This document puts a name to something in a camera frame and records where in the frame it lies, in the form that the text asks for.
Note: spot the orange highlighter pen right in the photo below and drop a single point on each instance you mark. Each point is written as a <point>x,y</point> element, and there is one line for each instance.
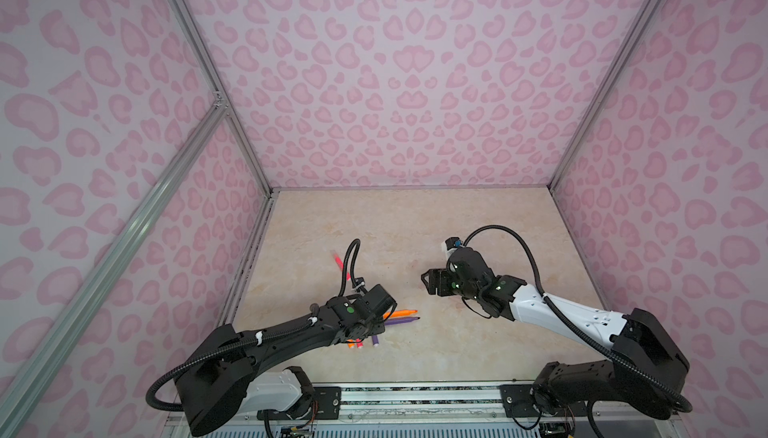
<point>402,314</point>

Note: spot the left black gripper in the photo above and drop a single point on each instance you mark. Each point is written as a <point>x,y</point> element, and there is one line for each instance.
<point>380,327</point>

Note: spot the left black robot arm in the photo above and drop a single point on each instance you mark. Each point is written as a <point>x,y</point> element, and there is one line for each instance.
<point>213,381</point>

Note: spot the diagonal aluminium frame bar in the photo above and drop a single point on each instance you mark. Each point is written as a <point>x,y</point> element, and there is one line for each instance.
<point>36,375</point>

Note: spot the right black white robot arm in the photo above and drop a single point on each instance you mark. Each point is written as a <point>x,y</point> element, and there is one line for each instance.
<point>641,364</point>

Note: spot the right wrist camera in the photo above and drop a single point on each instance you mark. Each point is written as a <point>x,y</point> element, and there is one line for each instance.
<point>451,244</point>

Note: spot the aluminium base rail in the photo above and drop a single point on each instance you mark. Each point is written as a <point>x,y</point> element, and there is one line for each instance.
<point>457,409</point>

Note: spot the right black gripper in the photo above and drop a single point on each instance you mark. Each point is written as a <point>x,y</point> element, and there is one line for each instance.
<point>433,274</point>

